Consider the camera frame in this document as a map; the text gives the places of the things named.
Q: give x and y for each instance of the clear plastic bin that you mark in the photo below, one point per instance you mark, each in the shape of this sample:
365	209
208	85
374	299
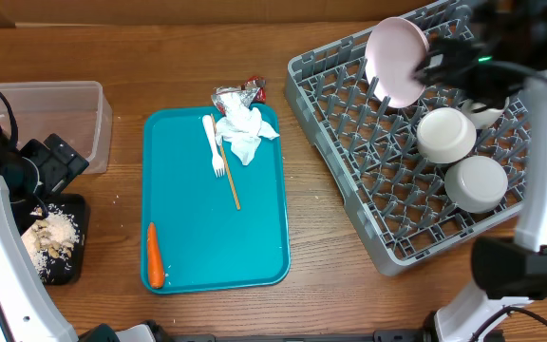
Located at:
77	111

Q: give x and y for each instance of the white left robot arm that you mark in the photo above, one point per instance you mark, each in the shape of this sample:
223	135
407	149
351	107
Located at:
27	312

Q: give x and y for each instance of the white round plate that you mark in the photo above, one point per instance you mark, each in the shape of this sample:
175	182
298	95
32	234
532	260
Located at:
394	48

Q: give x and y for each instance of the white paper cup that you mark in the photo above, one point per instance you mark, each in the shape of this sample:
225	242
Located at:
485	118

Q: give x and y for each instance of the teal plastic serving tray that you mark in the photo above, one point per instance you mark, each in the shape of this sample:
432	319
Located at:
213	233

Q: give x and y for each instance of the black waste tray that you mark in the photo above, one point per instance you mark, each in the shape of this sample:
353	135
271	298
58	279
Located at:
75	204

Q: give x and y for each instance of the wooden chopstick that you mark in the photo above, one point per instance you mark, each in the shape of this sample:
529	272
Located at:
221	151

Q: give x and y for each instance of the white paper napkin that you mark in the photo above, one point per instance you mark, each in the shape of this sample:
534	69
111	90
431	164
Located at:
240	126

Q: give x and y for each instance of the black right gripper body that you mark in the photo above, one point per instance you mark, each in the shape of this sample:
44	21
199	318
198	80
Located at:
467	75

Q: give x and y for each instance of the grey plastic dishwasher rack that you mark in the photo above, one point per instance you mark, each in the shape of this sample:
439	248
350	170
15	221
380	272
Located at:
392	195

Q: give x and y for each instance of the orange carrot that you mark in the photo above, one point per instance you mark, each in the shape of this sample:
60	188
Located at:
156	274

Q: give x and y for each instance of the peanut shells and rice pile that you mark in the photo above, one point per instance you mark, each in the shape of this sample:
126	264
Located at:
52	243

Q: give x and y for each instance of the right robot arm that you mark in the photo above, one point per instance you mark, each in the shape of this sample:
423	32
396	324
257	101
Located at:
510	57

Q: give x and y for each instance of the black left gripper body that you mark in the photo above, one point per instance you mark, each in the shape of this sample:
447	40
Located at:
43	171

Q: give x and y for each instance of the white plastic fork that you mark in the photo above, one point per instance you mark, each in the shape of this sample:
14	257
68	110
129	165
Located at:
217	161

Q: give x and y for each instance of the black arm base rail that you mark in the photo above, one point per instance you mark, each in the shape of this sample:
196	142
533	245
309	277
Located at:
149	330

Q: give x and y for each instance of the grey round bowl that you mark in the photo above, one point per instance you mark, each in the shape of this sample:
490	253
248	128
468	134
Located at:
476	184

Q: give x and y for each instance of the white round bowl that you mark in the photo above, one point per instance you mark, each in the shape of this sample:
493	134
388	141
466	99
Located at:
445	135

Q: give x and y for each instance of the red silver snack wrapper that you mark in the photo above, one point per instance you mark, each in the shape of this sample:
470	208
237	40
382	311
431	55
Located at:
247	92

